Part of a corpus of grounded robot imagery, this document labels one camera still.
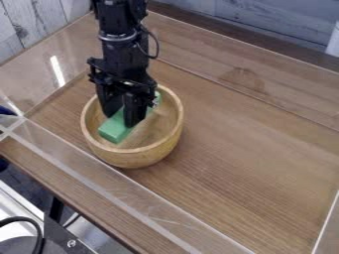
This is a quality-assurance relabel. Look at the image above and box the black metal table leg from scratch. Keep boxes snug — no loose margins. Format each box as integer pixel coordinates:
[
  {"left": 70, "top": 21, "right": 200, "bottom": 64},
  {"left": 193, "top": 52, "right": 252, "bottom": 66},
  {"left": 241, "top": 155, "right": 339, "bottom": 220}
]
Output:
[{"left": 49, "top": 197, "right": 65, "bottom": 223}]

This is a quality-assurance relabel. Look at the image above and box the black metal bracket with screw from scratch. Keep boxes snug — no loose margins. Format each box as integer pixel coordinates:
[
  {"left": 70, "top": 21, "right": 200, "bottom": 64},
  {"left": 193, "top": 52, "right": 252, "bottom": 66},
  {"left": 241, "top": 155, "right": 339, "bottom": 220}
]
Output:
[{"left": 42, "top": 224, "right": 97, "bottom": 254}]

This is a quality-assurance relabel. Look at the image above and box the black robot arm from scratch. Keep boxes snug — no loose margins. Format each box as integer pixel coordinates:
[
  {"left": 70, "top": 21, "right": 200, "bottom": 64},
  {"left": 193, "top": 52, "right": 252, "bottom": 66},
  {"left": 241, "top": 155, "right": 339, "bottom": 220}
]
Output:
[{"left": 86, "top": 0, "right": 158, "bottom": 128}]

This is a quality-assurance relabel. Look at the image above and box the black cable loop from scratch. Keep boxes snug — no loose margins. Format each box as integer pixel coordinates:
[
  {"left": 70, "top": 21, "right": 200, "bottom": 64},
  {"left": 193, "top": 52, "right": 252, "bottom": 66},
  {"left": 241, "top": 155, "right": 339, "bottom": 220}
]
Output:
[{"left": 0, "top": 216, "right": 45, "bottom": 254}]

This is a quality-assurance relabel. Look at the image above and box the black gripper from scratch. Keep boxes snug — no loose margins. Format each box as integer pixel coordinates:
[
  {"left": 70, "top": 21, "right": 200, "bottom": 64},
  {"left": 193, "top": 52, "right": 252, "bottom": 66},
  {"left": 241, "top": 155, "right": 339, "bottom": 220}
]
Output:
[{"left": 86, "top": 31, "right": 156, "bottom": 128}]

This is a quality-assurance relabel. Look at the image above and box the clear acrylic enclosure wall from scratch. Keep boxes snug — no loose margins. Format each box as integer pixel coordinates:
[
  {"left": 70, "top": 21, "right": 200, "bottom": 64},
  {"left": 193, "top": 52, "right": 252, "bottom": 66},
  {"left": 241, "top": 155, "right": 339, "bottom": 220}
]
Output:
[{"left": 0, "top": 12, "right": 339, "bottom": 254}]

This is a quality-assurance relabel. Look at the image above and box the green rectangular block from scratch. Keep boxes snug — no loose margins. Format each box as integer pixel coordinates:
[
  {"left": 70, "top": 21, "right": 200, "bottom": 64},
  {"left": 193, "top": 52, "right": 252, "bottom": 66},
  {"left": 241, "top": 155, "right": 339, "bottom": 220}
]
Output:
[{"left": 96, "top": 90, "right": 162, "bottom": 145}]

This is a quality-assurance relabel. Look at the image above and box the brown wooden bowl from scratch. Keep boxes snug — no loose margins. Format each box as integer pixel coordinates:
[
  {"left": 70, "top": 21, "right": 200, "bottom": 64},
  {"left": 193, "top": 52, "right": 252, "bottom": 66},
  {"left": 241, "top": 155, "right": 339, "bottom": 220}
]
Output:
[{"left": 80, "top": 85, "right": 184, "bottom": 169}]

